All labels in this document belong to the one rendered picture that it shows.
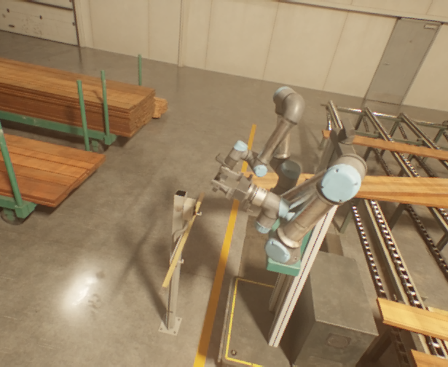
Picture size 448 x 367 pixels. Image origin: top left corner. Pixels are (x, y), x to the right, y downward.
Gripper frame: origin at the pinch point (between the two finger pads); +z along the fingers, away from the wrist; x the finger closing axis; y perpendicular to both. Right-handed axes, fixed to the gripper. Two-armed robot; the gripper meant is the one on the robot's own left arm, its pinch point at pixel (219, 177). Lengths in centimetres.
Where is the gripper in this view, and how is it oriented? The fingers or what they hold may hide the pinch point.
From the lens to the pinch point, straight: 128.7
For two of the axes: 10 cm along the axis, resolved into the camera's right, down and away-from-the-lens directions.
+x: -2.9, 4.3, -8.5
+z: -8.9, -4.4, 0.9
